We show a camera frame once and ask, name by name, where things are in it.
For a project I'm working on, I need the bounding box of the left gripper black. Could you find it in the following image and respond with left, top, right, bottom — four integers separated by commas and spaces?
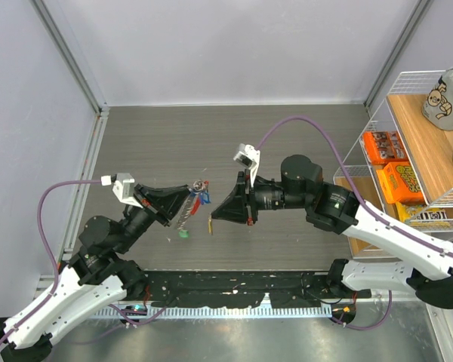
115, 182, 193, 253

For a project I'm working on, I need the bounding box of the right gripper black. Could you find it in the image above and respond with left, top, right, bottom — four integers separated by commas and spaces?
212, 168, 310, 225

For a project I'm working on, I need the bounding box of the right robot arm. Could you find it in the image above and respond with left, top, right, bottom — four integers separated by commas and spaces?
209, 155, 453, 309

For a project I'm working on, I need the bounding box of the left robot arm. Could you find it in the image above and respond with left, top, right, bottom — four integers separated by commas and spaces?
0, 173, 190, 361

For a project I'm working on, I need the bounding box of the blue key tag right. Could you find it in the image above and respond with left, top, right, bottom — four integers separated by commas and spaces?
199, 191, 211, 205

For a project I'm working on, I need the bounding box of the orange snack box top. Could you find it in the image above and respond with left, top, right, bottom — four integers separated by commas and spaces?
362, 131, 408, 165

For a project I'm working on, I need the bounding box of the orange yellow snack box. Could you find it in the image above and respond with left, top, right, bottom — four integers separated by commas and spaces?
376, 161, 424, 204

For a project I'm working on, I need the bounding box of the yellow snack bag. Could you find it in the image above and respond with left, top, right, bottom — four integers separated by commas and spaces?
395, 202, 448, 227

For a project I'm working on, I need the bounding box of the grey printed pouch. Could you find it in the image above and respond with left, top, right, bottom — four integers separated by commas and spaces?
422, 67, 453, 131

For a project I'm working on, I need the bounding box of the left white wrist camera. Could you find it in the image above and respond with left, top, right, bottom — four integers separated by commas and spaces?
100, 173, 140, 207

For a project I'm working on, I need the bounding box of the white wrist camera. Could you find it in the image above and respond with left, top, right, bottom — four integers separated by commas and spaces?
100, 173, 140, 207
233, 143, 260, 187

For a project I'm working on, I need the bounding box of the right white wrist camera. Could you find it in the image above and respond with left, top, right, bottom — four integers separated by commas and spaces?
233, 143, 260, 187

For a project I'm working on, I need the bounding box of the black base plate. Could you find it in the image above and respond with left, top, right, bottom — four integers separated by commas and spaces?
122, 271, 371, 309

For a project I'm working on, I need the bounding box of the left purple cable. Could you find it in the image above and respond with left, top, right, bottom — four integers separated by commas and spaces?
0, 179, 105, 355

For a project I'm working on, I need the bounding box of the white slotted cable duct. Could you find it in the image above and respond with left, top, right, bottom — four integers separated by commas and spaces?
89, 302, 332, 320

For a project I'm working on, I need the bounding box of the white wire shelf rack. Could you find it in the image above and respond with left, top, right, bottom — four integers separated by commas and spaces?
333, 70, 453, 241

